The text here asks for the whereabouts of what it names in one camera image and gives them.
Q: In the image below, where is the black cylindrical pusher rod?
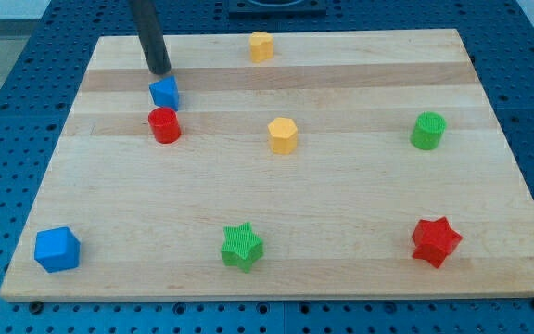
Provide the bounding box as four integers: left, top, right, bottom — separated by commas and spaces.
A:
128, 0, 172, 75

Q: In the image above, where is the blue triangle block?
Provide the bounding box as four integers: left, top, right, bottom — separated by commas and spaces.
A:
149, 76, 180, 111

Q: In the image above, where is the yellow heart block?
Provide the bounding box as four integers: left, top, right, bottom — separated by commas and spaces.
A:
248, 32, 274, 63

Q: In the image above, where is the red cylinder block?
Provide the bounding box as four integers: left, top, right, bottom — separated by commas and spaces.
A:
148, 107, 182, 144

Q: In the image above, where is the yellow hexagon block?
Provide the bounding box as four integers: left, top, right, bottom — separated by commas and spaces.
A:
268, 117, 298, 155

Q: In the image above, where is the green star block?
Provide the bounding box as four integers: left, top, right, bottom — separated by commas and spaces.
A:
221, 222, 263, 273

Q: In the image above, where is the blue cube block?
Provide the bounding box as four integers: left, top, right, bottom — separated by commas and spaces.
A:
33, 226, 81, 273

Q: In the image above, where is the light wooden board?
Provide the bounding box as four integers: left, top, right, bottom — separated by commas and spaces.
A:
0, 29, 534, 302

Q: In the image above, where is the green cylinder block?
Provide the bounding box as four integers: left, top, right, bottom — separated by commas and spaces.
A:
410, 111, 447, 150

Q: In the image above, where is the red star block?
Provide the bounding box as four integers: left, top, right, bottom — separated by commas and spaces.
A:
412, 217, 463, 268

